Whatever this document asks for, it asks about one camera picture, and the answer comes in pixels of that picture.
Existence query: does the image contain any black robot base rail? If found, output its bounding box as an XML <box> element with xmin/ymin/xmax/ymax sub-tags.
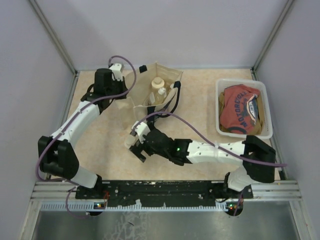
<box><xmin>75</xmin><ymin>180</ymin><xmax>253</xmax><ymax>208</ymax></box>

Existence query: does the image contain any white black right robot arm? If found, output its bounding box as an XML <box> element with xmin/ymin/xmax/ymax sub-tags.
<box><xmin>125</xmin><ymin>127</ymin><xmax>276</xmax><ymax>198</ymax></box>

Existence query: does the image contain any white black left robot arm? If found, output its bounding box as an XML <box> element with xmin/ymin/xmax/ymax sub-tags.
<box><xmin>37</xmin><ymin>63</ymin><xmax>127</xmax><ymax>199</ymax></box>

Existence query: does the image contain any orange printed t-shirt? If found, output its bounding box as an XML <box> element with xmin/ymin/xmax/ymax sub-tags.
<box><xmin>218</xmin><ymin>84</ymin><xmax>265</xmax><ymax>135</ymax></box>

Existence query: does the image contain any tan cloth in basket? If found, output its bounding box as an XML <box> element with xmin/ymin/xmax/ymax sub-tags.
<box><xmin>218</xmin><ymin>93</ymin><xmax>265</xmax><ymax>135</ymax></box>

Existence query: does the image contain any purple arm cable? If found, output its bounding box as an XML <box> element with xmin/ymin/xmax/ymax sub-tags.
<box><xmin>36</xmin><ymin>55</ymin><xmax>138</xmax><ymax>220</ymax></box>
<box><xmin>131</xmin><ymin>111</ymin><xmax>288</xmax><ymax>217</ymax></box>

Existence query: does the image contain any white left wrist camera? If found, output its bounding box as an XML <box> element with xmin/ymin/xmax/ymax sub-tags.
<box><xmin>109</xmin><ymin>63</ymin><xmax>124</xmax><ymax>82</ymax></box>

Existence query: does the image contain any cream canvas tote bag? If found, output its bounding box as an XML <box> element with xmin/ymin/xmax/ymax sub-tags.
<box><xmin>115</xmin><ymin>62</ymin><xmax>183</xmax><ymax>129</ymax></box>

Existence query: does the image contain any aluminium frame rail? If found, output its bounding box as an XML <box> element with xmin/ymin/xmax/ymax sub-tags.
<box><xmin>28</xmin><ymin>0</ymin><xmax>79</xmax><ymax>76</ymax></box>

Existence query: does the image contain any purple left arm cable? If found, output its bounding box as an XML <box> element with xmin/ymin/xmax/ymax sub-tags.
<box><xmin>36</xmin><ymin>55</ymin><xmax>138</xmax><ymax>220</ymax></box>

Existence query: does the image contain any cream lotion bottle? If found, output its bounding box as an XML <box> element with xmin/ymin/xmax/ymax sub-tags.
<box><xmin>151</xmin><ymin>77</ymin><xmax>165</xmax><ymax>93</ymax></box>

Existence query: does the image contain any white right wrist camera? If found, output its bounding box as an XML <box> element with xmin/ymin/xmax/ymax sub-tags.
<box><xmin>130</xmin><ymin>121</ymin><xmax>151</xmax><ymax>144</ymax></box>

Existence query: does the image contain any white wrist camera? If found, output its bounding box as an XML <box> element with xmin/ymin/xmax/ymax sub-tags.
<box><xmin>130</xmin><ymin>121</ymin><xmax>151</xmax><ymax>144</ymax></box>
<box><xmin>109</xmin><ymin>63</ymin><xmax>124</xmax><ymax>82</ymax></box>

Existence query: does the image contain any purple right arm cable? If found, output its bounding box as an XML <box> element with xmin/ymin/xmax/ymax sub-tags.
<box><xmin>131</xmin><ymin>111</ymin><xmax>288</xmax><ymax>217</ymax></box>

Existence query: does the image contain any white plastic basket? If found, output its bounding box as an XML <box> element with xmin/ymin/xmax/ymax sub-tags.
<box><xmin>215</xmin><ymin>78</ymin><xmax>273</xmax><ymax>140</ymax></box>

